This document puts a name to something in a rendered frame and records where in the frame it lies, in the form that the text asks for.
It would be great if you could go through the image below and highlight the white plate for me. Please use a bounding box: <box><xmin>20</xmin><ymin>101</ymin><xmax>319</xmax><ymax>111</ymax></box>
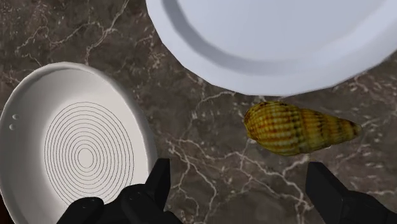
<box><xmin>145</xmin><ymin>0</ymin><xmax>397</xmax><ymax>97</ymax></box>

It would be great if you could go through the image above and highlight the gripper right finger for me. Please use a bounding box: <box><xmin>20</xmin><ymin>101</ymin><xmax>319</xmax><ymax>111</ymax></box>
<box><xmin>305</xmin><ymin>161</ymin><xmax>397</xmax><ymax>224</ymax></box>

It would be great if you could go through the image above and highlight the white frying pan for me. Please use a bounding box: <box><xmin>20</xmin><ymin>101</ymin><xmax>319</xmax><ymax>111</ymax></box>
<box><xmin>0</xmin><ymin>61</ymin><xmax>158</xmax><ymax>224</ymax></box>

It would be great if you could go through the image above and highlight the yellow brown spiral seashell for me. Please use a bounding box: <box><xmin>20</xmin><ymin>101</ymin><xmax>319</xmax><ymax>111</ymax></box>
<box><xmin>243</xmin><ymin>101</ymin><xmax>363</xmax><ymax>157</ymax></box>

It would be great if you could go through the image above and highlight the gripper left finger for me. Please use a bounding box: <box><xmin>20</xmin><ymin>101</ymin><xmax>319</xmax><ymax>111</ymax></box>
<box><xmin>57</xmin><ymin>158</ymin><xmax>184</xmax><ymax>224</ymax></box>

